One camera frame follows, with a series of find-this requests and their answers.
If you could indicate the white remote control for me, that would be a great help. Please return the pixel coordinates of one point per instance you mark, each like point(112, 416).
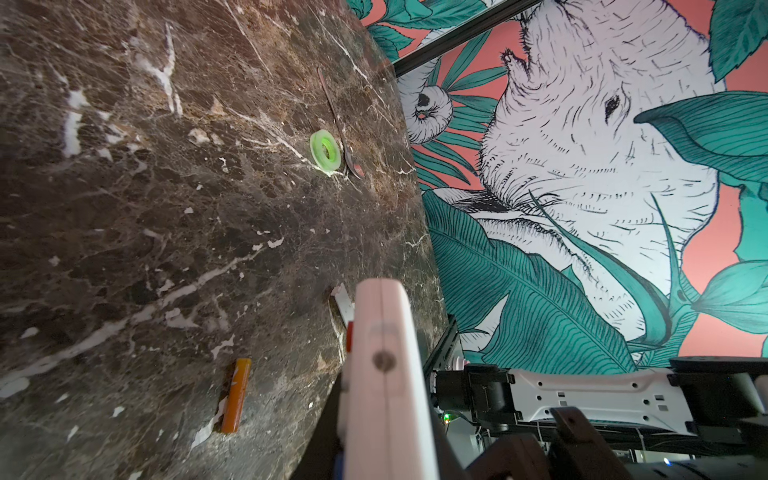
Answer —
point(385, 422)

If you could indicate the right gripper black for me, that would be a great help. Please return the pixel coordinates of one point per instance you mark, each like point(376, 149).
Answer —
point(578, 451)

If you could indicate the small metal spoon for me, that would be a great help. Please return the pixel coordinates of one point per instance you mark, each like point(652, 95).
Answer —
point(352, 167)

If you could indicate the black front mounting rail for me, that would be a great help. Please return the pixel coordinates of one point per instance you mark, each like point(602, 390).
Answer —
point(447, 347)

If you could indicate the green tape roll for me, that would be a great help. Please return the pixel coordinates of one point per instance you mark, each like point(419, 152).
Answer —
point(325, 151)

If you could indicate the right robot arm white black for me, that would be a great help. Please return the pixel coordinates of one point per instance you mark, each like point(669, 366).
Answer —
point(698, 418)

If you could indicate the orange AAA battery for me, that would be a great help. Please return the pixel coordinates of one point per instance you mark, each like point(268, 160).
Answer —
point(236, 396)

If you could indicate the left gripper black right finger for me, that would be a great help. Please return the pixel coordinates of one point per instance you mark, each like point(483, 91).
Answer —
point(449, 467)

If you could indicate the white battery compartment cover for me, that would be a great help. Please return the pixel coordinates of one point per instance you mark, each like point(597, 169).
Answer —
point(344, 304)

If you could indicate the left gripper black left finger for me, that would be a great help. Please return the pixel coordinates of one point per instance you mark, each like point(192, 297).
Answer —
point(319, 459)

